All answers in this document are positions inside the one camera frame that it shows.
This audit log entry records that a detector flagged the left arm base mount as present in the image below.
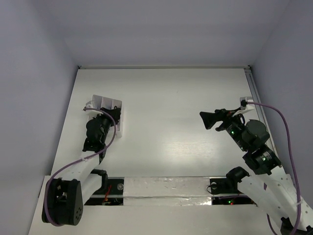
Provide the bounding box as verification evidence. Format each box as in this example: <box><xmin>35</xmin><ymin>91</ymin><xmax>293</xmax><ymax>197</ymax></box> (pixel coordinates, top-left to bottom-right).
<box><xmin>85</xmin><ymin>169</ymin><xmax>124</xmax><ymax>206</ymax></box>

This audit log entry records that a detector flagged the white divided organizer tray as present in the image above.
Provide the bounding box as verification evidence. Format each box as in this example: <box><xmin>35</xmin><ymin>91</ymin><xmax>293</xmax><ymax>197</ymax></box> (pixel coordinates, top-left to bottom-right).
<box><xmin>91</xmin><ymin>94</ymin><xmax>124</xmax><ymax>138</ymax></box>

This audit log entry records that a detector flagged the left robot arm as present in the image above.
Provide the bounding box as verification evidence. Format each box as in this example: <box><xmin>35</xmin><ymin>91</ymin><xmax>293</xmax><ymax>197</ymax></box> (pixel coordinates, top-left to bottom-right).
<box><xmin>42</xmin><ymin>106</ymin><xmax>121</xmax><ymax>227</ymax></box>

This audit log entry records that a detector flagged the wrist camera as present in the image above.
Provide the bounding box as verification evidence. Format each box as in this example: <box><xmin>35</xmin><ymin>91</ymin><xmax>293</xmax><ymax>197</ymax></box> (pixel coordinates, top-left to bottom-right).
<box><xmin>83</xmin><ymin>99</ymin><xmax>103</xmax><ymax>116</ymax></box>
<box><xmin>231</xmin><ymin>96</ymin><xmax>255</xmax><ymax>117</ymax></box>

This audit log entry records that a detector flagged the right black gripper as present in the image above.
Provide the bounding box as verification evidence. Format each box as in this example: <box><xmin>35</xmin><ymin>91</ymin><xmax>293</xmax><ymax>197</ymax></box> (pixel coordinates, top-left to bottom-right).
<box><xmin>199</xmin><ymin>106</ymin><xmax>248</xmax><ymax>151</ymax></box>

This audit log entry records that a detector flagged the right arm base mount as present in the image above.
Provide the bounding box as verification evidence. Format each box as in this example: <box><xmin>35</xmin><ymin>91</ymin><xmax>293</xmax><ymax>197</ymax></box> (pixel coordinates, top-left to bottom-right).
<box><xmin>206</xmin><ymin>166</ymin><xmax>255</xmax><ymax>206</ymax></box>

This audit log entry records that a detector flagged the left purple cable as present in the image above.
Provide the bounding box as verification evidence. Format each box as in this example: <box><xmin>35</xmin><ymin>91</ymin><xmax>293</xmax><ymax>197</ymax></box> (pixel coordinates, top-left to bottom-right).
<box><xmin>44</xmin><ymin>109</ymin><xmax>117</xmax><ymax>227</ymax></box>

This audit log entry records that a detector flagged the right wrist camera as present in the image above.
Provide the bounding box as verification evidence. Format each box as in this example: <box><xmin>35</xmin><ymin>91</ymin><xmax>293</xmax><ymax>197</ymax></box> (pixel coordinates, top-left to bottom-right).
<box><xmin>231</xmin><ymin>96</ymin><xmax>255</xmax><ymax>117</ymax></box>

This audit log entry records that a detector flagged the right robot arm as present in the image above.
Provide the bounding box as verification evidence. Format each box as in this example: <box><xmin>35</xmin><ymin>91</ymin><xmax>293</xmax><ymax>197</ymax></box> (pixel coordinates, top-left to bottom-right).
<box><xmin>200</xmin><ymin>109</ymin><xmax>313</xmax><ymax>235</ymax></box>

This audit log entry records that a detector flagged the aluminium side rail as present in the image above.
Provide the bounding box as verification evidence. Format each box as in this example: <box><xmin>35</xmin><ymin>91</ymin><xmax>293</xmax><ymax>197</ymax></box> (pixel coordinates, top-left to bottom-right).
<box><xmin>244</xmin><ymin>67</ymin><xmax>279</xmax><ymax>159</ymax></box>

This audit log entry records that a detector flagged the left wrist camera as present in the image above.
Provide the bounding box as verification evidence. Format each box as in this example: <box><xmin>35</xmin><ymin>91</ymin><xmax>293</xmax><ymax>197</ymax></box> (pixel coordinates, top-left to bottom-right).
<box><xmin>83</xmin><ymin>99</ymin><xmax>103</xmax><ymax>116</ymax></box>

